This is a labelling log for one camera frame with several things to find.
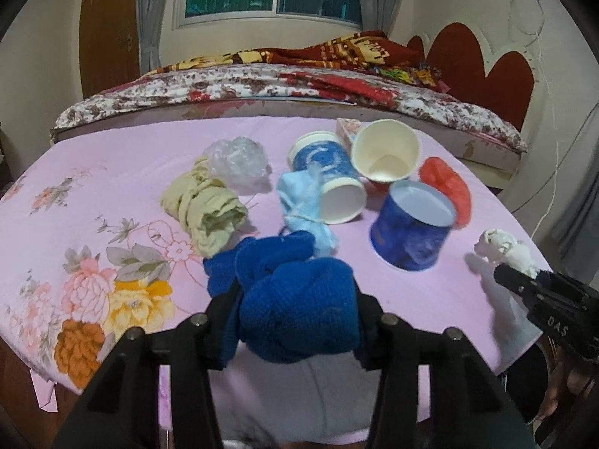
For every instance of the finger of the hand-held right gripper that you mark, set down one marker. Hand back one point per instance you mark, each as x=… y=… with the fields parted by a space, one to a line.
x=517 y=280

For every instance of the small pink cardboard box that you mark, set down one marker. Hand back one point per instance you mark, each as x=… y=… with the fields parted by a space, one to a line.
x=345 y=133

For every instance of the red plastic bag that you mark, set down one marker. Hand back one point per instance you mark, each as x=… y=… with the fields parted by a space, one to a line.
x=449 y=182

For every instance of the light blue face mask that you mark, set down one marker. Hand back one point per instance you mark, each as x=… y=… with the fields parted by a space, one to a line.
x=299 y=199

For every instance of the pink floral tablecloth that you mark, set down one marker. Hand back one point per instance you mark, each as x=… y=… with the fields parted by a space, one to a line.
x=117 y=168

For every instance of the beige crumpled cloth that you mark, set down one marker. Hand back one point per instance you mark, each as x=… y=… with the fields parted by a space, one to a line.
x=206 y=206

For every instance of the brown wooden door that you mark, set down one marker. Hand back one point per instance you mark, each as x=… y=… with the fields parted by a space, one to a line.
x=107 y=32

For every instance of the blue knitted cloth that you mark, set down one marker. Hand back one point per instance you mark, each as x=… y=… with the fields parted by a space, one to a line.
x=299 y=308

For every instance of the red printed blanket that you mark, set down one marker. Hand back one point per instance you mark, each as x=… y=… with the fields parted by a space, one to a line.
x=346 y=51

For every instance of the white paper cup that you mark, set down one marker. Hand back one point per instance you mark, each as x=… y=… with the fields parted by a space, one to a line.
x=383 y=145

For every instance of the short blue paper cup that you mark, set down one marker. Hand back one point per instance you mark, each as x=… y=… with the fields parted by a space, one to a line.
x=407 y=238

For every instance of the clear crumpled plastic wrap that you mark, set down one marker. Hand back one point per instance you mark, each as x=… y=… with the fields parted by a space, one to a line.
x=238 y=161

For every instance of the black trash bin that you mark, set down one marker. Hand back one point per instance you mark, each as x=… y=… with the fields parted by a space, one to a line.
x=524 y=383

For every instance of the red heart-shaped headboard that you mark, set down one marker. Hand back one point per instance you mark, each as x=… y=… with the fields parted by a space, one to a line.
x=468 y=56

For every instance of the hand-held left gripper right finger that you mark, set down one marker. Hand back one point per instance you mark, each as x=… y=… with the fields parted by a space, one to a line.
x=368 y=325

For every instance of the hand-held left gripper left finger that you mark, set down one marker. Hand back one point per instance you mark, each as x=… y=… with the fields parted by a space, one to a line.
x=220 y=325

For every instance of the white tissue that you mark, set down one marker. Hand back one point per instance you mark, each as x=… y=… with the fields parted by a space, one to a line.
x=500 y=245

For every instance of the bed with floral sheet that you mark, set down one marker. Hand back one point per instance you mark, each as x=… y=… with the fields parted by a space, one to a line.
x=262 y=86

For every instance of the tall blue patterned paper cup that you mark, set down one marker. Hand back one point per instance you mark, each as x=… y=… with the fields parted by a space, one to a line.
x=323 y=159

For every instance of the person's right hand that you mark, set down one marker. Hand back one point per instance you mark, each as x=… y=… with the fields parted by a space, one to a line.
x=568 y=388

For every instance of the long grey curtain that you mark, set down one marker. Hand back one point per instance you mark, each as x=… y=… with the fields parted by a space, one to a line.
x=578 y=220

